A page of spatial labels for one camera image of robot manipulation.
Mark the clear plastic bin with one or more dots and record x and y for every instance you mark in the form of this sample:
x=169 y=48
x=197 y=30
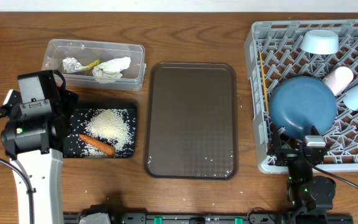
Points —
x=87 y=52

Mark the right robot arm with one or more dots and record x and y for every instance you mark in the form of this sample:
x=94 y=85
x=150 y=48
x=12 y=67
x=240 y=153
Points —
x=311 y=196

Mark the brown serving tray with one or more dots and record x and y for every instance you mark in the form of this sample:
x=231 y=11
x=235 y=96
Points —
x=192 y=128

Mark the black waste tray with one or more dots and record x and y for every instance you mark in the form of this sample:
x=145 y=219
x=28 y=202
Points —
x=132 y=109

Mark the light blue bowl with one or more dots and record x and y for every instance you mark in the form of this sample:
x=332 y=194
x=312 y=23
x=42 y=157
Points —
x=321 y=42

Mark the white tissue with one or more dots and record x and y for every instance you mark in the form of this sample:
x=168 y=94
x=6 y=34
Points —
x=110 y=71

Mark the white rice pile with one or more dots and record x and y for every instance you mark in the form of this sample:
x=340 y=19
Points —
x=109 y=126

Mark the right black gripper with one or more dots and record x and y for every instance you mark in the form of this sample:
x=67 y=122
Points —
x=286 y=154

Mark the dark blue plate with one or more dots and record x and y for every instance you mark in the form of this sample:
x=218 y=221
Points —
x=300 y=103

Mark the orange carrot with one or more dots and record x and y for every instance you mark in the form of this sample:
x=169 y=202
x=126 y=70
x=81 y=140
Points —
x=105 y=148

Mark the white pink cup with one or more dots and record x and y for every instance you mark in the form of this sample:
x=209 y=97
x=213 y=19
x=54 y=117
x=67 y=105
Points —
x=338 y=80

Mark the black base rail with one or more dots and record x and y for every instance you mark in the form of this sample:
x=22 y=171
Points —
x=104 y=214

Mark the green foil snack wrapper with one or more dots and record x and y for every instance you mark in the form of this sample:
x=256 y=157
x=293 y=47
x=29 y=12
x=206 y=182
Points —
x=72 y=65

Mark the grey dishwasher rack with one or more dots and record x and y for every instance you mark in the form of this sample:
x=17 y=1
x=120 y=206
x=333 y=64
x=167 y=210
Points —
x=273 y=55

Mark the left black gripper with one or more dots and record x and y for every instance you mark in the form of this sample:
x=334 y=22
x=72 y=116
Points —
x=68 y=101

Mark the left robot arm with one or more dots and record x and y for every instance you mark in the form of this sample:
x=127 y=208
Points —
x=38 y=183

